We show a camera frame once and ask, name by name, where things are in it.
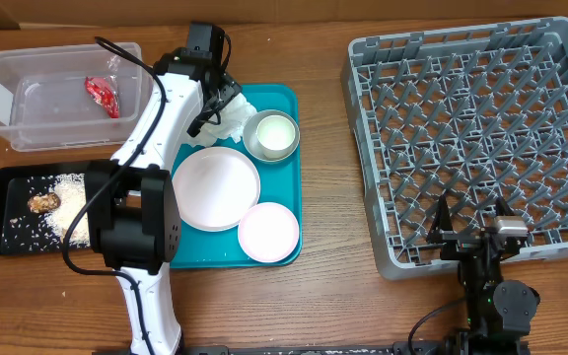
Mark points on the large white plate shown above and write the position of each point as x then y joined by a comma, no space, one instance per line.
215,187

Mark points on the teal serving tray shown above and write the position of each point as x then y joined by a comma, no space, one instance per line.
280,183

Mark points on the white napkin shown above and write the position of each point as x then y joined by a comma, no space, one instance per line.
234,117

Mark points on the brown food scrap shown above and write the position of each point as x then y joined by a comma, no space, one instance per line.
43,203

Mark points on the small white plate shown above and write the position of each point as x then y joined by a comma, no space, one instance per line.
269,232

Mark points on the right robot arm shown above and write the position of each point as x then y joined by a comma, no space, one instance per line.
499,311

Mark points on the white paper cup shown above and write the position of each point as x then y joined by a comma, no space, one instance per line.
276,136

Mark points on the black plastic tray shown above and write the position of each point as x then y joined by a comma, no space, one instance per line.
9,173

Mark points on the grey dishwasher rack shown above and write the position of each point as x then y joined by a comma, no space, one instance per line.
468,114

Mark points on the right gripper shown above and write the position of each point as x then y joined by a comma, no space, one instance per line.
466,237

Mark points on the clear plastic storage bin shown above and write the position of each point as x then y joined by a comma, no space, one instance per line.
44,104

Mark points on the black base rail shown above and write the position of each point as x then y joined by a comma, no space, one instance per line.
398,348

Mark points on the red snack wrapper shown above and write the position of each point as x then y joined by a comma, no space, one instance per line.
103,91

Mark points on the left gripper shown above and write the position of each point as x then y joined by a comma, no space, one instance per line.
229,90

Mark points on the rice leftovers pile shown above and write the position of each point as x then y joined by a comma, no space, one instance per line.
69,207

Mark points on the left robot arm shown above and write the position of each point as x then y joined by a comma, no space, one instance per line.
131,210

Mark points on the grey metal bowl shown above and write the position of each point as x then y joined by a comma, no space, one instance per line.
250,140

